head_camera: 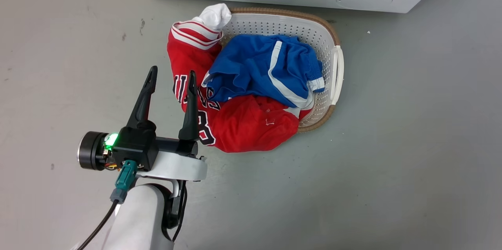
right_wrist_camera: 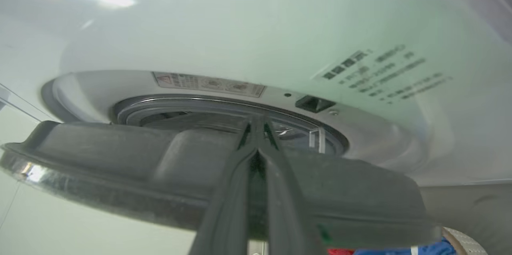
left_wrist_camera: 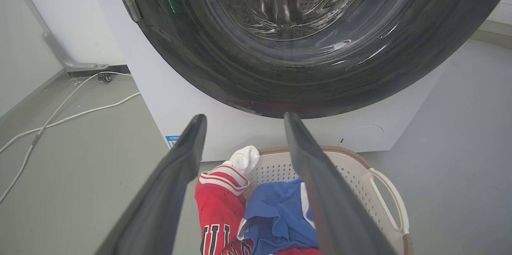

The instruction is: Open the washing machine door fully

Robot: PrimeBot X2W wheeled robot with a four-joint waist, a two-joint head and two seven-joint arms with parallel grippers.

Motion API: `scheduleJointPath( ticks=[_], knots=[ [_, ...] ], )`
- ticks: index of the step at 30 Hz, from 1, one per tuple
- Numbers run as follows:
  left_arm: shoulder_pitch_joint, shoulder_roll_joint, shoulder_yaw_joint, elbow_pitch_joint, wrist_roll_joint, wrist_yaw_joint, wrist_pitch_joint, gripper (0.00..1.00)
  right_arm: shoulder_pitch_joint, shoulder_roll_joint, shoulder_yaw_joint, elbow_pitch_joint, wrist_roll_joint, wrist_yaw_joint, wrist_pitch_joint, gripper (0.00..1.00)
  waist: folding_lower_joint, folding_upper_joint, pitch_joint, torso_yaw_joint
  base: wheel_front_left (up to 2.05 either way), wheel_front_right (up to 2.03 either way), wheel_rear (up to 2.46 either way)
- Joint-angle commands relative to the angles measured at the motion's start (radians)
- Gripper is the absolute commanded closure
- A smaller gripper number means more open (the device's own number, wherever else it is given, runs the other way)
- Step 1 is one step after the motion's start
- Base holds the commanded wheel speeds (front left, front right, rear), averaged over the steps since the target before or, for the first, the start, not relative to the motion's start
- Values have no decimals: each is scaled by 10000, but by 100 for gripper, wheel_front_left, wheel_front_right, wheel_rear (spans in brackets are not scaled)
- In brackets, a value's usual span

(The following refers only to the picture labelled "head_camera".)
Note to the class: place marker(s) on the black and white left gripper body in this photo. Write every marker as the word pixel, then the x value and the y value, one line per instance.
pixel 135 148

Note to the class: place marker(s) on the left gripper dark grey pointed finger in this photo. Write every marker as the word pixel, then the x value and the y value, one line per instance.
pixel 144 99
pixel 191 109

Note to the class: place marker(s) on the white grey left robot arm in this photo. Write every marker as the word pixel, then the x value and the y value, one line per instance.
pixel 137 218

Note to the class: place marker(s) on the red basketball jersey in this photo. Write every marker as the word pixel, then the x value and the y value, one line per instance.
pixel 239 122

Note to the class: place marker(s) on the blue shorts with white stripe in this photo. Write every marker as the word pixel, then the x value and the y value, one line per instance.
pixel 262 69

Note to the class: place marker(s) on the white cloth garment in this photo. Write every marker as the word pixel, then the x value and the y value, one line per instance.
pixel 213 17

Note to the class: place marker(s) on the white perforated laundry basket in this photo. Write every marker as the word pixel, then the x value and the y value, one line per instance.
pixel 313 42

